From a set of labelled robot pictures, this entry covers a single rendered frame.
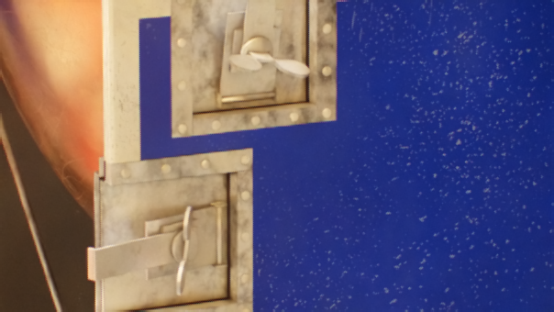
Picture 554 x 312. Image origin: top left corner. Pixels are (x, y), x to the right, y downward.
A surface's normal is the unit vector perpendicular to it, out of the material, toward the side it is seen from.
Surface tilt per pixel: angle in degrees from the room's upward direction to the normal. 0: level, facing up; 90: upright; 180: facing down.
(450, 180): 90
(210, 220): 90
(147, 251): 90
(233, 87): 104
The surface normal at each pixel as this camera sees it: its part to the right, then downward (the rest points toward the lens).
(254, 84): 0.43, 0.44
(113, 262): 0.68, 0.17
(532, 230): 0.44, 0.21
